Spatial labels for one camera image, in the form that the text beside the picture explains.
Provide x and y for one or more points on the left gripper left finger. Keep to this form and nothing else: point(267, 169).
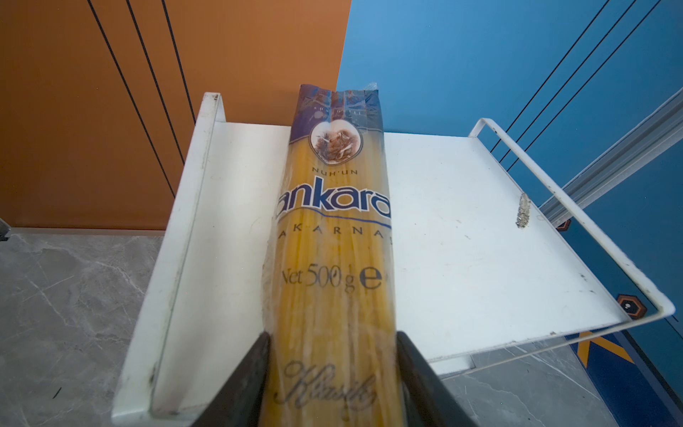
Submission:
point(238, 403)

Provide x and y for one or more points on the white two-tier shelf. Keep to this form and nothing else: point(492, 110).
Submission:
point(478, 266)

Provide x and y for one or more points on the Ankara spaghetti bag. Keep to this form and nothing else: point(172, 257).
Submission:
point(328, 278)

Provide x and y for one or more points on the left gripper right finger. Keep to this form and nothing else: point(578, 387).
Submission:
point(427, 400)

